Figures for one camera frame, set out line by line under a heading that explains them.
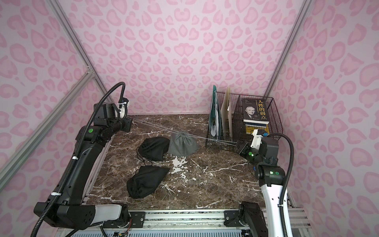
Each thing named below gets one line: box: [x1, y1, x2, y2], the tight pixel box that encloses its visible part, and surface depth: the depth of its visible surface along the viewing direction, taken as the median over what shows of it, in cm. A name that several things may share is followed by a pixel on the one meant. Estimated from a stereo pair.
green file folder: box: [208, 84, 223, 140], surface depth 92 cm
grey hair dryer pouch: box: [166, 130, 200, 157], surface depth 78 cm
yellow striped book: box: [243, 119, 270, 135], surface depth 88 cm
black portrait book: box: [242, 98, 270, 125], surface depth 92 cm
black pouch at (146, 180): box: [126, 164, 171, 199], surface depth 81 cm
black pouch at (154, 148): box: [138, 136, 171, 162], surface depth 95 cm
